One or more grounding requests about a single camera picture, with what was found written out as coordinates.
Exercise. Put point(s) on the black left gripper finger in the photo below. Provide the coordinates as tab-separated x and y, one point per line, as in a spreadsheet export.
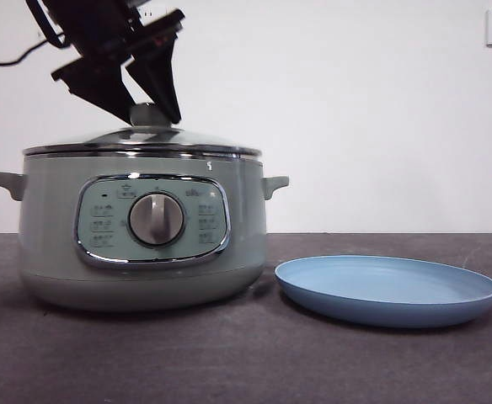
98	86
157	76

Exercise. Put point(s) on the glass lid with green knob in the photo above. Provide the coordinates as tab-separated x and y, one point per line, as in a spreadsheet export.
145	138

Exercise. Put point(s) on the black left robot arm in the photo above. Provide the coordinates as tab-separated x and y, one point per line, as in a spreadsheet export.
81	10

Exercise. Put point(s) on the pale green electric steamer pot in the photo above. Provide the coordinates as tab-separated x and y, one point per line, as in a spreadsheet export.
52	235

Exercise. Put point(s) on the blue round plate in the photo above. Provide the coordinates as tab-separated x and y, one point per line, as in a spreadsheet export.
355	282

